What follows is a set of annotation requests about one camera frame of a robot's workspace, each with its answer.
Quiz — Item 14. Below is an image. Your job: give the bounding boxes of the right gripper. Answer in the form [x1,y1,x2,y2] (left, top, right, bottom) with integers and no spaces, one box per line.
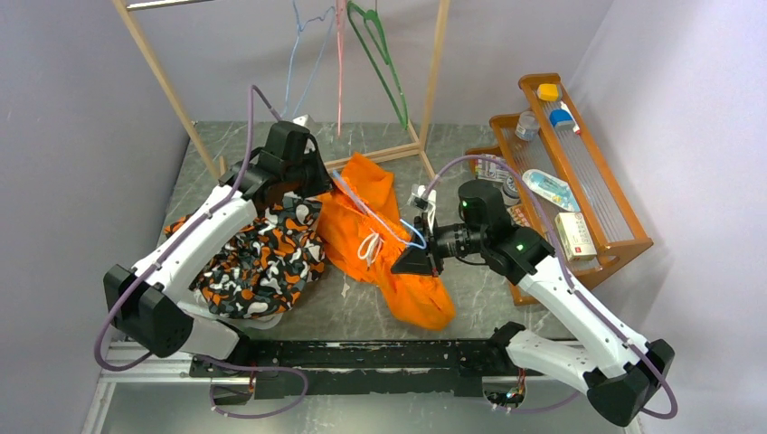
[392,212,488,278]

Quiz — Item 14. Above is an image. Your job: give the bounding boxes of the blue wire hanger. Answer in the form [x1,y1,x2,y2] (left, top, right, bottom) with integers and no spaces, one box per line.
[331,170,427,250]
[280,1,338,118]

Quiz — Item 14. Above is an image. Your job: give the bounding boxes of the orange shorts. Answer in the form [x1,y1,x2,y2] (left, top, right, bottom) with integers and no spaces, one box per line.
[317,153,455,330]

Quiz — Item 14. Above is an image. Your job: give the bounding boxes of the patterned dark shorts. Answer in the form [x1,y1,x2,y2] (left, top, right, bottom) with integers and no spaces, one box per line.
[163,194,329,320]

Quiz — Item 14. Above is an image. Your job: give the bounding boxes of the white plastic basket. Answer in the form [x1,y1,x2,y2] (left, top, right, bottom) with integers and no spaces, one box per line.
[170,203,327,332]

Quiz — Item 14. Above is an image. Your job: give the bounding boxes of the orange wooden shelf rack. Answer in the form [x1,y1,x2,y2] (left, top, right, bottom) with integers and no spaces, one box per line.
[469,73,653,289]

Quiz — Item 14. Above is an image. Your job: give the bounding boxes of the green plastic hanger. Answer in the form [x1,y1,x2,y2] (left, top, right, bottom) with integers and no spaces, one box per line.
[346,1,410,129]

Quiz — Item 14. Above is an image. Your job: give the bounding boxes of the pink hanger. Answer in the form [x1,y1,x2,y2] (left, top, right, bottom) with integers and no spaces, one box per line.
[335,0,347,137]

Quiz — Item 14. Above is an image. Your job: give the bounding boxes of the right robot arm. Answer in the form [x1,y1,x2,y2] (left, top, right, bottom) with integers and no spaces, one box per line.
[392,180,678,427]

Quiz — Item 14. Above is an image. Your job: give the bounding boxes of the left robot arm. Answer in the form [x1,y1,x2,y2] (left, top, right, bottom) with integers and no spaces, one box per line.
[103,117,332,376]

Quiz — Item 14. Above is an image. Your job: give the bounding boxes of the snack packet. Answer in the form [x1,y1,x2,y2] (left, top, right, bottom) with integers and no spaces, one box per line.
[475,154,509,184]

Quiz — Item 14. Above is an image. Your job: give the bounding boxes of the white red box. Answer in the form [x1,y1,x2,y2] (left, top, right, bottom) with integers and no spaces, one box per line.
[554,212,597,261]

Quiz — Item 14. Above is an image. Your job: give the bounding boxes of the small plastic bottle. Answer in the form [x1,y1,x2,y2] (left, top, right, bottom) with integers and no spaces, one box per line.
[515,110,540,142]

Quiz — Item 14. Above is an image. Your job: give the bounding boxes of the blue eraser block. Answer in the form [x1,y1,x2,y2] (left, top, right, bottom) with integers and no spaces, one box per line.
[548,108,575,129]

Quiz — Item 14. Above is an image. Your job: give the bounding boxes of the yellow sponge block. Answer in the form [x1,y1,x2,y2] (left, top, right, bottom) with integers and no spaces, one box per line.
[535,83,562,102]

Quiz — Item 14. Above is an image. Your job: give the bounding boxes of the red white marker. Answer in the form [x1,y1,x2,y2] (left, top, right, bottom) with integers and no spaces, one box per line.
[559,100,582,137]

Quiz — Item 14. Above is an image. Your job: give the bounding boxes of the wooden clothes rack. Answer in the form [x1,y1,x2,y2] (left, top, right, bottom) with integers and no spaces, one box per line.
[112,0,450,179]

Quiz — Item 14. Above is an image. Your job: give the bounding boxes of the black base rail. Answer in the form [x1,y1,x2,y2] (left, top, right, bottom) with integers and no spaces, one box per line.
[189,338,518,400]

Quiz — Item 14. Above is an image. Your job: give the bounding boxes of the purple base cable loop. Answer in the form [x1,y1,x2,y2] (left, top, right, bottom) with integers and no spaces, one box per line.
[200,356,310,420]

